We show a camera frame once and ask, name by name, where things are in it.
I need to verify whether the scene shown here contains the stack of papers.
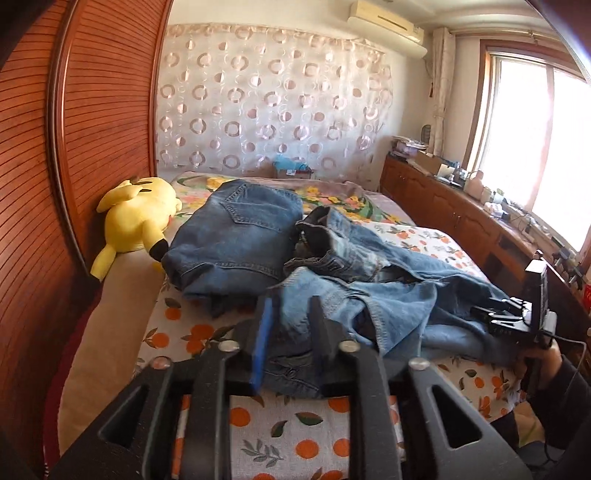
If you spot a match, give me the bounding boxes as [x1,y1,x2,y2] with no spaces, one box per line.
[390,134,431,160]

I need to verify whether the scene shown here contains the open cardboard box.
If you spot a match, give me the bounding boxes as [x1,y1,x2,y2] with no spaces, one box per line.
[413,151,451,175]

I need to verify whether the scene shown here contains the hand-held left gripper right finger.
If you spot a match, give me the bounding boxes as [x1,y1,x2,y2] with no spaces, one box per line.
[308,295,536,480]

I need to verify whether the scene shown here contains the blue plush cloth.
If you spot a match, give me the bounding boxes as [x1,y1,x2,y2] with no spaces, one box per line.
[272,154,308,172]

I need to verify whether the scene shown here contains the person's right hand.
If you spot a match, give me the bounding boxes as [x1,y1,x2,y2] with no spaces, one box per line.
[526,344,563,393]

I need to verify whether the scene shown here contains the wooden sideboard cabinet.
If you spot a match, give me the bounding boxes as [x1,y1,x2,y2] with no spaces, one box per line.
[379,152,591,370]

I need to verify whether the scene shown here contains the yellow plush toy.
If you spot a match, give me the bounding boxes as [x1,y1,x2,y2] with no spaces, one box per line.
[90,175,183,282]

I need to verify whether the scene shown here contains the orange-print white bedsheet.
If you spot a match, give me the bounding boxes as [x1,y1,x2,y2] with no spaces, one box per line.
[134,217,527,480]

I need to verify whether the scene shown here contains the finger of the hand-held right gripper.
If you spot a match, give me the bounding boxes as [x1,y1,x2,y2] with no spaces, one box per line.
[485,315,529,341]
[471,298,527,319]

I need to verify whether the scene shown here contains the red bed base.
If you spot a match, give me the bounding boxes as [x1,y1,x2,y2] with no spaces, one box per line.
[43,364,63,467]

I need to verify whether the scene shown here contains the beige floral quilt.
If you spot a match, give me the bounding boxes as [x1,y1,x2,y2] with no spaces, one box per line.
[519,399,548,446]

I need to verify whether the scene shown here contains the white air conditioner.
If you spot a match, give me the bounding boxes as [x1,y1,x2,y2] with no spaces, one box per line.
[346,0,428,58]

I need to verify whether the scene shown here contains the white bottle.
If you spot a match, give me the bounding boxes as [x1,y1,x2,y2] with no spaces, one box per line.
[463,170,485,197]

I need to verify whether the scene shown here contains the wood-framed window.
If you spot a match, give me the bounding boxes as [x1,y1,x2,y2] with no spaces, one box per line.
[462,39,591,252]

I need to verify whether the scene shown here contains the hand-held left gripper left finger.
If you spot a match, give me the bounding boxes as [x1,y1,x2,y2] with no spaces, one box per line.
[48,295,280,480]

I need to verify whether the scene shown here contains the floral blanket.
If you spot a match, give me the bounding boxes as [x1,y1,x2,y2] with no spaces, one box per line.
[168,171,416,227]

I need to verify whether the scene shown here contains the floral window curtain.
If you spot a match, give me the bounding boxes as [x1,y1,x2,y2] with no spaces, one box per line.
[429,27,458,158]

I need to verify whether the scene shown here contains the beige mattress pad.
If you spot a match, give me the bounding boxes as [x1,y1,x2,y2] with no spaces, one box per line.
[58,251,167,455]

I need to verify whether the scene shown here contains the folded dark blue jeans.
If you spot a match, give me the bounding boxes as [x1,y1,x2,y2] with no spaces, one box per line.
[161,179,304,319]

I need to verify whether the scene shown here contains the black cable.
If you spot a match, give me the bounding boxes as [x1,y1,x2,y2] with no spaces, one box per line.
[551,329,591,467]

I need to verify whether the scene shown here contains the circle-patterned sheer curtain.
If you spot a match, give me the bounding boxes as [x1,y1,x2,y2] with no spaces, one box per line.
[154,23,393,178]

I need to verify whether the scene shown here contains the person's dark clothing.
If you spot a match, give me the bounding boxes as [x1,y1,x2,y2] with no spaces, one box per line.
[489,410,568,480]

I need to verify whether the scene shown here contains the wooden headboard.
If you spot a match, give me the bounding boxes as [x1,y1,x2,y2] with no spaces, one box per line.
[0,0,174,480]

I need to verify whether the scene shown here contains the light blue jeans pants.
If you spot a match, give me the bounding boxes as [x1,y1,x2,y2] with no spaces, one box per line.
[265,205,525,400]

